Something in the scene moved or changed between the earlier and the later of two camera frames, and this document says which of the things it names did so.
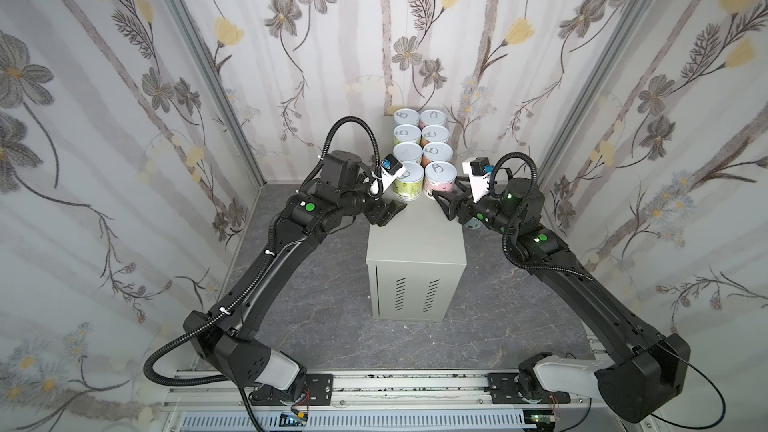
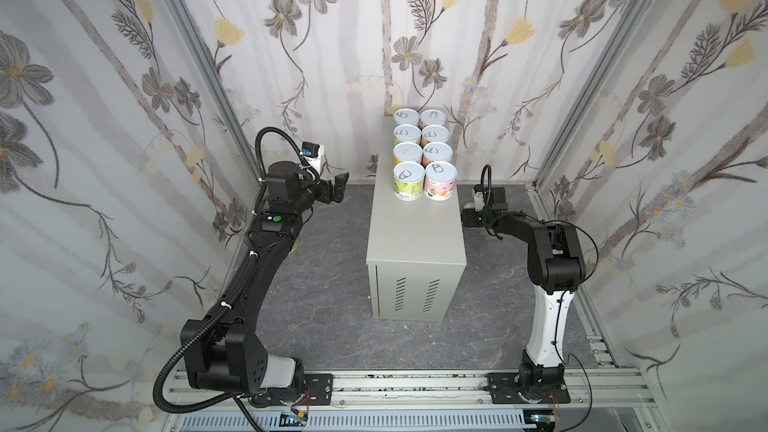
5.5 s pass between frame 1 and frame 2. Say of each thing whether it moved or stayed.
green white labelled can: stayed
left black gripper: moved
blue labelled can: stayed
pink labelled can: stayed
